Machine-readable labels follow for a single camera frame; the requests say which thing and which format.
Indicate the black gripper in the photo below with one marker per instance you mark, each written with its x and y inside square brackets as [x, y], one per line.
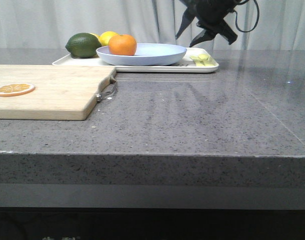
[210, 15]

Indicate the light blue plate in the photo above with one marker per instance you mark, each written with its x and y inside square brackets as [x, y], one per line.
[147, 54]

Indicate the orange fruit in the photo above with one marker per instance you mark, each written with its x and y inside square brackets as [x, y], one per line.
[123, 45]

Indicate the white rectangular tray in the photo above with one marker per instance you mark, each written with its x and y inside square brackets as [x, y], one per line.
[185, 65]

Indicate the yellow-green fruit slices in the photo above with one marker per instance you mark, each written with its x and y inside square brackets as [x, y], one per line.
[202, 60]

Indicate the white curtain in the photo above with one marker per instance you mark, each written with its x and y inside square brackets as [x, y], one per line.
[48, 24]

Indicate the green lime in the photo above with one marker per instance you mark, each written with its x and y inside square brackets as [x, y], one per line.
[83, 45]

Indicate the wooden cutting board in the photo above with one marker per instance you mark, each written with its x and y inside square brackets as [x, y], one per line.
[62, 92]

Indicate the orange slice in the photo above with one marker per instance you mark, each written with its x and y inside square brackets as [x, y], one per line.
[16, 89]

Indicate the metal cutting board handle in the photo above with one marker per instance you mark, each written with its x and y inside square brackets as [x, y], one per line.
[107, 91]

